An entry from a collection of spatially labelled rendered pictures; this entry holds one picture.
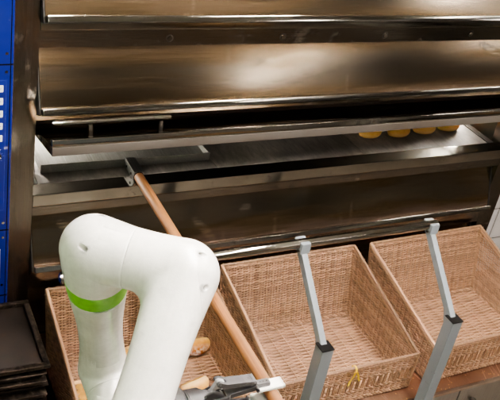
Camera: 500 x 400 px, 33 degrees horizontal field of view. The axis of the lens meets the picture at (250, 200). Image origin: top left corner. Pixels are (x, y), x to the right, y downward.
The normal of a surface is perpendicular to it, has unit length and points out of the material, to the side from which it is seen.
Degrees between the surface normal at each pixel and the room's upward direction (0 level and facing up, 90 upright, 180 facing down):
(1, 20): 90
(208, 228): 70
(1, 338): 0
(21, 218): 90
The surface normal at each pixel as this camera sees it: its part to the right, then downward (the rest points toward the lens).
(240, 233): 0.47, 0.21
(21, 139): 0.44, 0.53
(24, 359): 0.17, -0.84
